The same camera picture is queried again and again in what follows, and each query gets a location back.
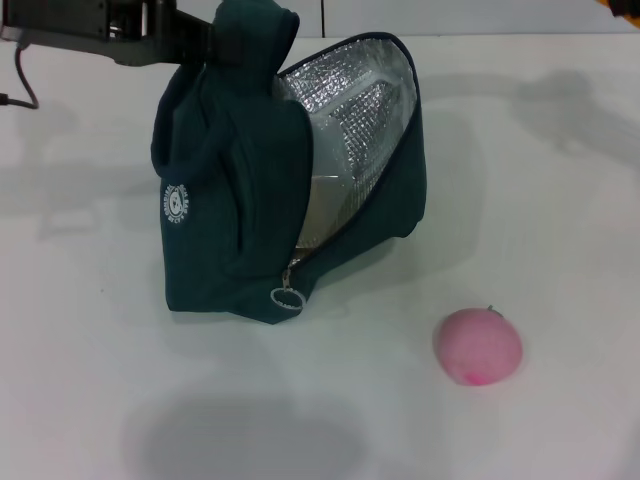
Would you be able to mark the dark teal insulated lunch bag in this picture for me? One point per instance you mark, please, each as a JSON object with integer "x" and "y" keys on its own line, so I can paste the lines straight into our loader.
{"x": 235, "y": 210}

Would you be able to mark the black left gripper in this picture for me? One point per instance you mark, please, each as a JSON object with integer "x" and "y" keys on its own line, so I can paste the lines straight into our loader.
{"x": 75, "y": 25}

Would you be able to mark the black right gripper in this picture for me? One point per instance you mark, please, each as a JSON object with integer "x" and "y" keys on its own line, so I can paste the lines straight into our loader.
{"x": 627, "y": 5}

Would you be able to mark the pink toy peach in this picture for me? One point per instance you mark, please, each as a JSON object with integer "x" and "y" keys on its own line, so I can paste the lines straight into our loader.
{"x": 475, "y": 350}

